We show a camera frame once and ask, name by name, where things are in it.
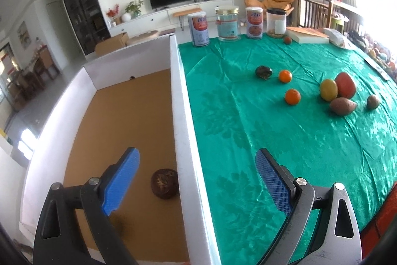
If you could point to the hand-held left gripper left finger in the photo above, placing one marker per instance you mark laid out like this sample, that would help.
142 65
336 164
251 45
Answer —
122 179

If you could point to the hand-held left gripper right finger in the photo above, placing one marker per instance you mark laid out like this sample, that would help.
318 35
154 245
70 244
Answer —
273 181

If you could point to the dark brown wrinkled fruit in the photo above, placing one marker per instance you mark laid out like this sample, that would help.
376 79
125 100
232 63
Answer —
164 183

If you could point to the white cardboard box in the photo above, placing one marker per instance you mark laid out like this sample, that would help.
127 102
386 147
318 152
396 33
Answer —
183 128

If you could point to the small orange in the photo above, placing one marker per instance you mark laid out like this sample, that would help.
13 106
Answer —
292 97
285 76

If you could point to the sweet potato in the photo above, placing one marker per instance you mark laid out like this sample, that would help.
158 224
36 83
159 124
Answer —
342 106

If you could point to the yellow green mango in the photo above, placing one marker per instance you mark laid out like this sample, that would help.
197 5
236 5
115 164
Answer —
328 90

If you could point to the dark green brown fruit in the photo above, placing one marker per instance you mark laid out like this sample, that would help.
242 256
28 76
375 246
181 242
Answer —
264 72

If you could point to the red apple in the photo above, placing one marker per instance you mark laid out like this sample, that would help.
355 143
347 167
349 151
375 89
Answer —
346 83

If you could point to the brown kiwi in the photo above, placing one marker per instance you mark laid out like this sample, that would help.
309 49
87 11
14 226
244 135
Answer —
373 102

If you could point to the green patterned tablecloth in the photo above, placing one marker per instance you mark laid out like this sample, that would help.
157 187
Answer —
248 128

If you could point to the brown cardboard carton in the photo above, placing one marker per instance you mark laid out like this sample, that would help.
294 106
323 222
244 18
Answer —
111 44

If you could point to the wooden dining chair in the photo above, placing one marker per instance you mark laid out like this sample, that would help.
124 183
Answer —
45 61

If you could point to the small brown round fruit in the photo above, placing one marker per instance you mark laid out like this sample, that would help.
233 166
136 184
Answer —
288 40

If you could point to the low wooden stool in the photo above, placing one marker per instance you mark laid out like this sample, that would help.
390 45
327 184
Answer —
142 36

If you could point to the thick white book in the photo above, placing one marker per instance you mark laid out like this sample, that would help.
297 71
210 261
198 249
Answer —
307 36

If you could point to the white snack bag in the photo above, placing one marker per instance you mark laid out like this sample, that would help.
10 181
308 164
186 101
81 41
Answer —
339 38

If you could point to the clear plastic jar black lid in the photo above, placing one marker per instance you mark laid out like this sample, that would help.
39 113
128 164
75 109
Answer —
276 22

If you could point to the tall red label can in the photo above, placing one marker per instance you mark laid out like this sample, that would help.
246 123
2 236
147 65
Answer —
255 23

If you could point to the white television cabinet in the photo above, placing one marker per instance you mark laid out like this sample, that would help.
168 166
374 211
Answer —
145 22

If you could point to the round white vase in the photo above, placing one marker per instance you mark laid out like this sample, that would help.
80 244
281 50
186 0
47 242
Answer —
126 17

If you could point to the glass jar with gold lid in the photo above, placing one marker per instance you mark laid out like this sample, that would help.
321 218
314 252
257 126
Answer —
228 24

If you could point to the red flowers in vase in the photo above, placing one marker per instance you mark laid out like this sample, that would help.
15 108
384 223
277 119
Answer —
112 13

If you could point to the small red label can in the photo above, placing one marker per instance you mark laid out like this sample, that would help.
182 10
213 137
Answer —
198 30

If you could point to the pile of colourful toys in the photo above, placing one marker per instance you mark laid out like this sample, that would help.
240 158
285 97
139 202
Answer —
378 50

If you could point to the bushy potted plant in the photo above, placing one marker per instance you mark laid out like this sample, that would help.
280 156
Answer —
134 8

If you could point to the dark wooden chair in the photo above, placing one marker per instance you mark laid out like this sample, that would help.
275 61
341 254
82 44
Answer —
310 9

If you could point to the wooden side table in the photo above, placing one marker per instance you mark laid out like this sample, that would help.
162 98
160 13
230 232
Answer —
186 12

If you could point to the dark glass display cabinet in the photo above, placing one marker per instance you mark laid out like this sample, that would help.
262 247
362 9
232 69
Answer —
82 4

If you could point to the wooden bench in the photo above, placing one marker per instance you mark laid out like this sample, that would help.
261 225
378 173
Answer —
347 12

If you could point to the framed wall picture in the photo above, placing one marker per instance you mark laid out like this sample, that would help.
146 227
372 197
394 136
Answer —
24 34

